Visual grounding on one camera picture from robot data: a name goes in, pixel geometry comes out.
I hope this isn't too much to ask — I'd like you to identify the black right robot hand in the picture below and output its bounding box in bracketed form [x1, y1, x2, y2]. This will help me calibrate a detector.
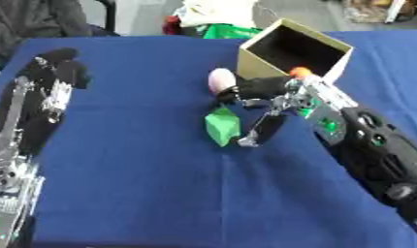
[213, 75, 303, 148]

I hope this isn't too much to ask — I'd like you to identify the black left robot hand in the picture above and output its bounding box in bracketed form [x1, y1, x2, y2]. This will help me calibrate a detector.
[0, 46, 93, 158]

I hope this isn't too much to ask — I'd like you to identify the tan cardboard box black inside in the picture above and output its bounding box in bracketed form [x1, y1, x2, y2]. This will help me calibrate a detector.
[236, 17, 355, 85]

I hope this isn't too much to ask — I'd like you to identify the pink egg-shaped toy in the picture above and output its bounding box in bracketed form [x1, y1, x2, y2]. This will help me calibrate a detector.
[207, 67, 240, 97]

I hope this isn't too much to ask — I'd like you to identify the orange ball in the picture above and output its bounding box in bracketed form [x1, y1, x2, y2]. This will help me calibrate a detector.
[288, 66, 314, 79]

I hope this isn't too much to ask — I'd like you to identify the green block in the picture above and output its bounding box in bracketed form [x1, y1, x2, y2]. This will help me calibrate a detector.
[203, 104, 242, 148]

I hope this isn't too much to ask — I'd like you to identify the green bag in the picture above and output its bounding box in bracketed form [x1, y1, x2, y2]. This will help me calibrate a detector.
[202, 23, 265, 40]

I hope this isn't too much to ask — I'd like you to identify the white bag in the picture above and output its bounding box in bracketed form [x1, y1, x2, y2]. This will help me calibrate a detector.
[176, 0, 260, 29]

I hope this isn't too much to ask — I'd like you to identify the person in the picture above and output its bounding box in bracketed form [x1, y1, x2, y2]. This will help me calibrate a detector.
[0, 0, 122, 63]

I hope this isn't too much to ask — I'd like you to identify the red cloth item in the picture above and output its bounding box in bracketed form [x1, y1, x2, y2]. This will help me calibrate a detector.
[161, 15, 185, 36]

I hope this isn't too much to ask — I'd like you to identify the black chair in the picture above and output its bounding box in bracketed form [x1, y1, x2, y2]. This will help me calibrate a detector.
[94, 0, 120, 35]

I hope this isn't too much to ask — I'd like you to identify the brown clutter pile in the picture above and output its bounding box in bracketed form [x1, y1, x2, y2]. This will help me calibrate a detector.
[338, 0, 417, 24]

